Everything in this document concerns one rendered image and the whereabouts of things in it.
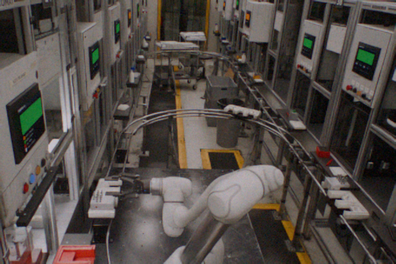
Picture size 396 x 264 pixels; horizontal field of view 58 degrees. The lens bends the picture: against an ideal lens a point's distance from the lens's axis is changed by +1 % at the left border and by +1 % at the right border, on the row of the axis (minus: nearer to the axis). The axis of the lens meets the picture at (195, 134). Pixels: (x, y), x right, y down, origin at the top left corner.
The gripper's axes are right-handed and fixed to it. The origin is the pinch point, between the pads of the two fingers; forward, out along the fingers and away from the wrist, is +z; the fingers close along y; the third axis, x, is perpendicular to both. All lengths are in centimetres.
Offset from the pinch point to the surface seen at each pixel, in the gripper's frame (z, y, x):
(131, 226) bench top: -8, -44, -24
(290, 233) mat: -145, -111, -99
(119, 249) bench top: -3.0, -44.4, -4.0
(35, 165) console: 20, 32, 36
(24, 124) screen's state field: 18, 52, 46
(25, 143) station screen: 18, 46, 47
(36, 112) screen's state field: 18, 52, 35
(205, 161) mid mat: -79, -111, -234
